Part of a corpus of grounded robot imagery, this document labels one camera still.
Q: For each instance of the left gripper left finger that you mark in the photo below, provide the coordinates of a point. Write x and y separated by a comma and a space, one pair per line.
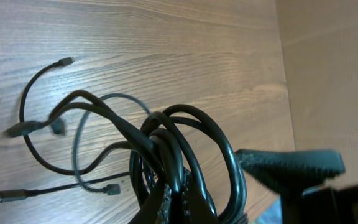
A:
156, 209

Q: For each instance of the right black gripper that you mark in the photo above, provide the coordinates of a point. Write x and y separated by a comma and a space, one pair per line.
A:
290, 173

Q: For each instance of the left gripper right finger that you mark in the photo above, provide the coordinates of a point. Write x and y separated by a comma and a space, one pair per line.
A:
196, 209

